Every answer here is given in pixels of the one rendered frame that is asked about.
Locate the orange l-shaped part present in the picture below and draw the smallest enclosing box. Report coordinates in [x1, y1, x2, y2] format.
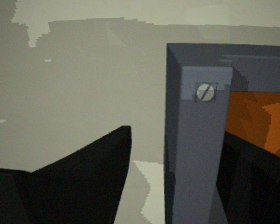
[225, 92, 280, 157]

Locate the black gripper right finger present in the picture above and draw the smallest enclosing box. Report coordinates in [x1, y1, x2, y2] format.
[216, 131, 280, 224]

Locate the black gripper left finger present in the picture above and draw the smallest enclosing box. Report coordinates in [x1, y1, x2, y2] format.
[0, 126, 131, 224]

